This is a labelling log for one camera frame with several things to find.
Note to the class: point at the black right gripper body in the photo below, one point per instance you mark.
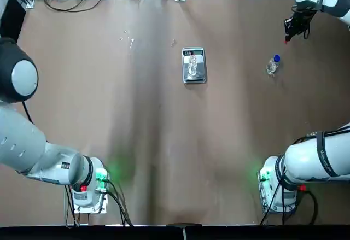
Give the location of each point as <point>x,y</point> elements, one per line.
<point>299,21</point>

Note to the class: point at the clear glass bottle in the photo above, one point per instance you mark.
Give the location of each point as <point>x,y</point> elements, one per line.
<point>192,66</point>

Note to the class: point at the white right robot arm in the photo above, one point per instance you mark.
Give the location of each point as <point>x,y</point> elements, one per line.
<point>306,163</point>

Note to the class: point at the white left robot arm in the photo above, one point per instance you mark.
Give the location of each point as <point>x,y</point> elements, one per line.
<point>22,147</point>

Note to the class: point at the dropper bottle blue cap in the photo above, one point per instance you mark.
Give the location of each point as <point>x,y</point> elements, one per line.
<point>271,66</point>

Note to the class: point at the silver electronic balance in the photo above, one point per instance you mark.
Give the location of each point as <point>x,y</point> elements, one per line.
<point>201,78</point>

